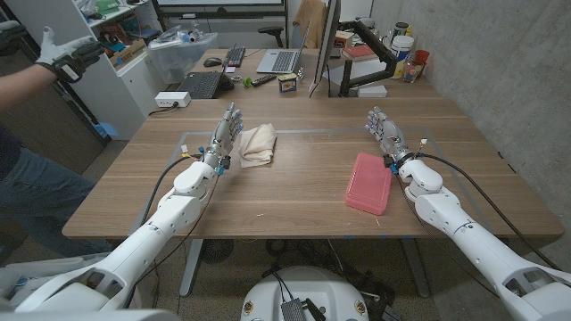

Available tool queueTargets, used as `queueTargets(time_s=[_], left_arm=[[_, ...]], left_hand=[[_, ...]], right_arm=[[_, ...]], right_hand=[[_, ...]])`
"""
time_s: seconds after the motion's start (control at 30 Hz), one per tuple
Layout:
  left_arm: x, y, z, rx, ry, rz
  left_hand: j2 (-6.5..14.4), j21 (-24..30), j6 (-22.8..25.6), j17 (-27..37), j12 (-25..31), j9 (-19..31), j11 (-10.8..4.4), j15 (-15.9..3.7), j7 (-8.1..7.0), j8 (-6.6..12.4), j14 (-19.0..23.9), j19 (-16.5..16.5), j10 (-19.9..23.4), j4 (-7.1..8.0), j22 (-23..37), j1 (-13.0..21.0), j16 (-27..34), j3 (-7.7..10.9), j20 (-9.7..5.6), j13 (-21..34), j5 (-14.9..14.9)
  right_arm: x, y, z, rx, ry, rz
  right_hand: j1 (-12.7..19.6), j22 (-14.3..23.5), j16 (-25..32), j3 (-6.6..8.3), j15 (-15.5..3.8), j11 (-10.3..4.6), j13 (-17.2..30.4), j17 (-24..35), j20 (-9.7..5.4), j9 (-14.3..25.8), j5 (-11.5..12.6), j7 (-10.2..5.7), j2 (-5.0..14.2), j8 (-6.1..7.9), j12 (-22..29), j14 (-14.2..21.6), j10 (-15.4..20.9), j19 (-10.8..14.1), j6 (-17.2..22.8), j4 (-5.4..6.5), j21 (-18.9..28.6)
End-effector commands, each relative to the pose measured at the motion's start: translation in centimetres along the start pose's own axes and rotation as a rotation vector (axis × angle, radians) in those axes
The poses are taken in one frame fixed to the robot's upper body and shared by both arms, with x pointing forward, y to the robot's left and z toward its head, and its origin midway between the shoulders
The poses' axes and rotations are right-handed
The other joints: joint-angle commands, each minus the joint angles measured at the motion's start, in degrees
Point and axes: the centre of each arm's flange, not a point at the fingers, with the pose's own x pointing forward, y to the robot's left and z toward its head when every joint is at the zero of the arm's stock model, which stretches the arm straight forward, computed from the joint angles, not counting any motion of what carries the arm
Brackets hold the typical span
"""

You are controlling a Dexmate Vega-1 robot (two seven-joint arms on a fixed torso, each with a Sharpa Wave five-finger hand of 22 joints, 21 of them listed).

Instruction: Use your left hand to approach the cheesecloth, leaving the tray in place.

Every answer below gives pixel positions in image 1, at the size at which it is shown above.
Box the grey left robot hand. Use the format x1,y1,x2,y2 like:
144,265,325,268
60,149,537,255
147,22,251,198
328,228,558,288
201,102,244,169

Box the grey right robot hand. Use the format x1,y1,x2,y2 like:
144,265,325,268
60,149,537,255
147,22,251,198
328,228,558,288
364,105,415,169

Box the beige cheesecloth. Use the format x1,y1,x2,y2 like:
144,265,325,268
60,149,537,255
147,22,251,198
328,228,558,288
237,123,278,169

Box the pink plastic tray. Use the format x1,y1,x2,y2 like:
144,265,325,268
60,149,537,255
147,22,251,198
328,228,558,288
343,152,393,217

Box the white flat box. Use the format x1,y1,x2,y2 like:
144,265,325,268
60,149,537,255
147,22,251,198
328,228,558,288
356,84,388,99

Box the black laptop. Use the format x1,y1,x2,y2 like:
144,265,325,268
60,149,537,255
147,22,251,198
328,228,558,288
176,67,236,100

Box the white power adapter box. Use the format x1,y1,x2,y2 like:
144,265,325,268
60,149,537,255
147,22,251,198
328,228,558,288
154,90,192,109

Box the clear glass cup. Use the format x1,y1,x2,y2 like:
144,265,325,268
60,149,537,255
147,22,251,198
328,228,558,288
402,61,425,84

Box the black remote control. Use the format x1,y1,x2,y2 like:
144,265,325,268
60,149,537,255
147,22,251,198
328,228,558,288
251,73,278,87

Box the black keyboard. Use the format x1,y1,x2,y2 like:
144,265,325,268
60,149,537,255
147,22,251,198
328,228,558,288
221,43,247,69

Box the small blue printed box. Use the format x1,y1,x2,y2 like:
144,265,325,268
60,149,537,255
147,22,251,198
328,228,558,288
277,73,299,94

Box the white plastic jar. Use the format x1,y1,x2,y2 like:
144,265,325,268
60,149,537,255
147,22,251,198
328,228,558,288
390,35,416,63

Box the red book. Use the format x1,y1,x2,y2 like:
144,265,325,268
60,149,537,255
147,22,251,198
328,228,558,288
341,44,380,62

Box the clear plastic storage bin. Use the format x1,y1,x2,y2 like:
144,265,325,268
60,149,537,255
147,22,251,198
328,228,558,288
145,31,219,85

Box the silver laptop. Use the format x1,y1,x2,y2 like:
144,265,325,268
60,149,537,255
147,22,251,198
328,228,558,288
255,21,311,75

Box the black office chair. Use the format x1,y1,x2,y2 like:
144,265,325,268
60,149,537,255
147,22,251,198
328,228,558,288
257,26,286,49

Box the computer monitor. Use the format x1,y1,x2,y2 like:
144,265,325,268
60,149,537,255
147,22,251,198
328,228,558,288
308,0,343,99

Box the white shelf cabinet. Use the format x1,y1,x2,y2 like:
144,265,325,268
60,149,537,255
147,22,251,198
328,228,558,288
4,0,169,141

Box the tan jacket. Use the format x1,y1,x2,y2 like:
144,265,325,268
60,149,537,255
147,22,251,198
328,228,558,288
292,0,328,49

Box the white and black glove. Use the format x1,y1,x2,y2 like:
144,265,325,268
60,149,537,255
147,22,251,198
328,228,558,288
34,26,105,85

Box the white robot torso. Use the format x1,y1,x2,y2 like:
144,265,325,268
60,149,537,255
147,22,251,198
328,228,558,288
239,266,370,321

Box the person in jeans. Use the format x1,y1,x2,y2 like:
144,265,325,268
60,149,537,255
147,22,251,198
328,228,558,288
0,64,118,268

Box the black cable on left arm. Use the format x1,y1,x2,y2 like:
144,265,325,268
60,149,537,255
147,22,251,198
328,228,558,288
141,153,203,226

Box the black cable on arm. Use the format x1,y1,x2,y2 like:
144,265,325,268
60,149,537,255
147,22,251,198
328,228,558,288
415,152,561,271
141,153,203,226

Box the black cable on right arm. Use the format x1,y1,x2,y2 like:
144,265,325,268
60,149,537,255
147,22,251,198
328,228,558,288
415,152,561,271

